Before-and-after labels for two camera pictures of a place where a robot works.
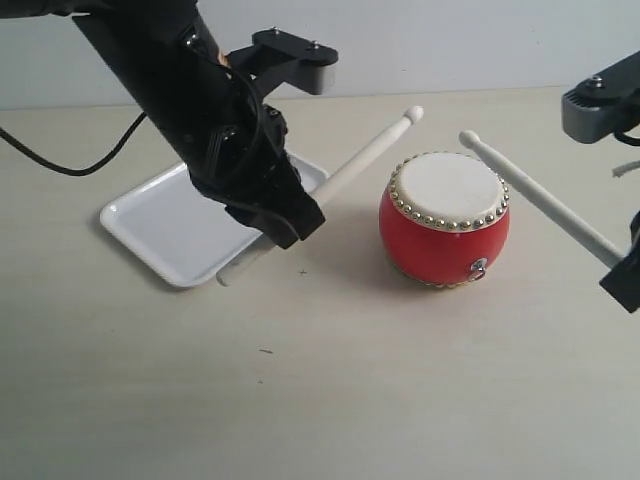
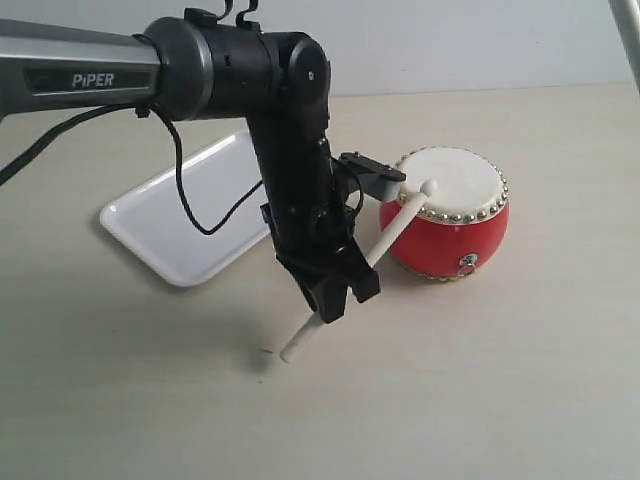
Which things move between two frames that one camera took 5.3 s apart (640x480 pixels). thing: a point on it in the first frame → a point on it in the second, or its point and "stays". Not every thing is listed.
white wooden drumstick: [540, 201] → [627, 15]
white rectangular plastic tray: [184, 233] stays
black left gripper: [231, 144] → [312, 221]
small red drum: [445, 218] stays
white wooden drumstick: [333, 182] → [313, 325]
